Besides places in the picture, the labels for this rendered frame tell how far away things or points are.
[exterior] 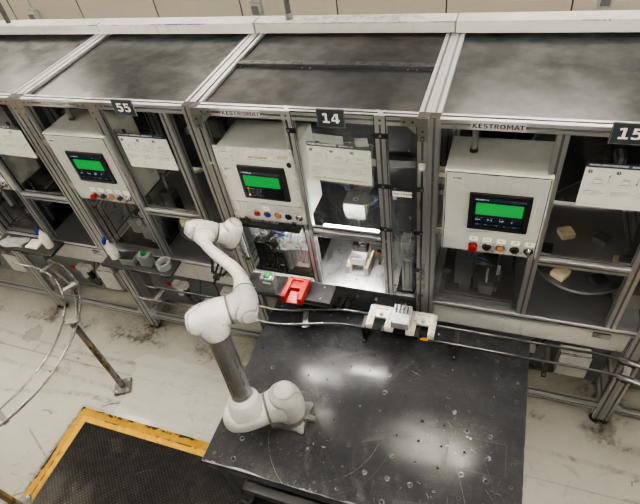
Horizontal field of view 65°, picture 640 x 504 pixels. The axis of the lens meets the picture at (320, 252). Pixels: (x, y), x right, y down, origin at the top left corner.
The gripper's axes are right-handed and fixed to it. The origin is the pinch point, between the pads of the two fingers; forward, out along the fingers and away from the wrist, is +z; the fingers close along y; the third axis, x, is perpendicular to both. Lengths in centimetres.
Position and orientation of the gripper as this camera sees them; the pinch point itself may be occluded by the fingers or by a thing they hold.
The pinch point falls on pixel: (215, 279)
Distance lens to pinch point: 286.4
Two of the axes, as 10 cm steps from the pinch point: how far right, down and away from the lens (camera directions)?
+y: -9.3, -3.4, -1.5
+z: -3.6, 7.6, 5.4
